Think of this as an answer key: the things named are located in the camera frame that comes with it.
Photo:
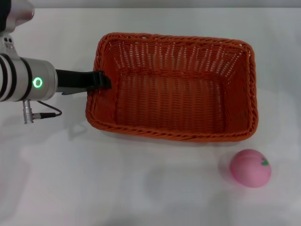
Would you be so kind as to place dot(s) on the orange woven plastic basket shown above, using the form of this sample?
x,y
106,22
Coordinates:
x,y
169,106

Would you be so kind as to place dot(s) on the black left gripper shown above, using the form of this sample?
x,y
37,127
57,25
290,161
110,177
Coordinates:
x,y
73,78

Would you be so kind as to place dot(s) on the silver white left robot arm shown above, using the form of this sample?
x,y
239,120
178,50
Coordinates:
x,y
42,70

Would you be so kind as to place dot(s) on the pink toy peach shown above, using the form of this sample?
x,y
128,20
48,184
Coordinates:
x,y
250,169

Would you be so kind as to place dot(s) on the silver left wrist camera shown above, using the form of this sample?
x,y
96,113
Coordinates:
x,y
23,11

